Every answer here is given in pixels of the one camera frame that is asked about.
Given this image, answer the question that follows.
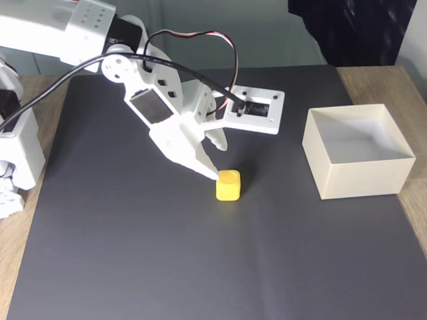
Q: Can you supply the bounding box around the pale green plain door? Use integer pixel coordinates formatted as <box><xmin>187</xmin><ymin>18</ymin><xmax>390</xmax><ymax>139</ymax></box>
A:
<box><xmin>162</xmin><ymin>0</ymin><xmax>330</xmax><ymax>73</ymax></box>

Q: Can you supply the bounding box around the black table mat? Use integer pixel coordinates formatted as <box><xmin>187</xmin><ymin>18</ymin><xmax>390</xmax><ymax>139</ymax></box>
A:
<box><xmin>6</xmin><ymin>65</ymin><xmax>427</xmax><ymax>320</ymax></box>

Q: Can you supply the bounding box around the red black white servo wire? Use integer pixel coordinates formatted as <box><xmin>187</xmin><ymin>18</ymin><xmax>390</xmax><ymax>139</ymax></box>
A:
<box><xmin>143</xmin><ymin>29</ymin><xmax>240</xmax><ymax>94</ymax></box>

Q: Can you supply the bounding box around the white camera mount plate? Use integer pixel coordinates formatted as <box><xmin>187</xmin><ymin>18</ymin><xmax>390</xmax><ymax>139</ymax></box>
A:
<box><xmin>199</xmin><ymin>85</ymin><xmax>286</xmax><ymax>135</ymax></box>

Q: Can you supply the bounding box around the black camera cable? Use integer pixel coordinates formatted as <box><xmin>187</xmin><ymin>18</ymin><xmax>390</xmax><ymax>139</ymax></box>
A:
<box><xmin>0</xmin><ymin>53</ymin><xmax>246</xmax><ymax>134</ymax></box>

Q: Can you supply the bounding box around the yellow cube block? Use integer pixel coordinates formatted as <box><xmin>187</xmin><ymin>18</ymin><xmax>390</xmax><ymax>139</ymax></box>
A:
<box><xmin>215</xmin><ymin>169</ymin><xmax>242</xmax><ymax>202</ymax></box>

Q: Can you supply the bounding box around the white open box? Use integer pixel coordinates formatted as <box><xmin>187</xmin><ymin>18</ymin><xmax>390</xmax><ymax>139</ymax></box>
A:
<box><xmin>302</xmin><ymin>103</ymin><xmax>417</xmax><ymax>201</ymax></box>

